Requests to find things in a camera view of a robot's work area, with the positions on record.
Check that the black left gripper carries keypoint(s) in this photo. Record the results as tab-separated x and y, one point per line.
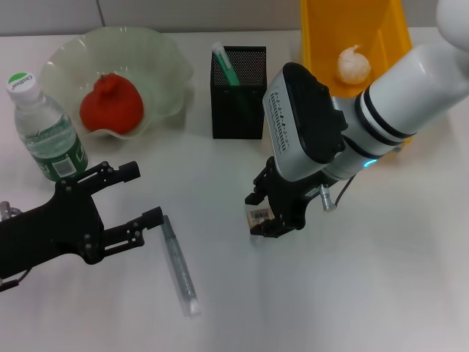
47	232

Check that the green pen with white cap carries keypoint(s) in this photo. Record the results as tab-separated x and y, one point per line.
229	71

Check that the grey marker pen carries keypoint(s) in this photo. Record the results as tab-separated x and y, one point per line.
179	264

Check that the yellow plastic bin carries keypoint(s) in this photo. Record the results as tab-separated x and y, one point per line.
318	36

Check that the white paper ball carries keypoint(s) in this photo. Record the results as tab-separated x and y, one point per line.
353	67

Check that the pale green wavy glass plate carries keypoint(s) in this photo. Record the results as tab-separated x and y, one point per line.
157	73

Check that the black mesh pen holder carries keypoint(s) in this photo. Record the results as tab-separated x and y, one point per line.
238	113

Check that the clear green-label water bottle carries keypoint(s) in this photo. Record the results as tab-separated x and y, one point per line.
47	135

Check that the beige eraser with barcode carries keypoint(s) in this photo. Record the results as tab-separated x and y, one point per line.
258	215

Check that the grey vented wrist camera box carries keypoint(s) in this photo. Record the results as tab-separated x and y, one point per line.
304	124

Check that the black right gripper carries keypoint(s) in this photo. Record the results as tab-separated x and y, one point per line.
289	201

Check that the red-orange knitted orange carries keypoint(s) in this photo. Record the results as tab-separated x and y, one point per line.
113	106

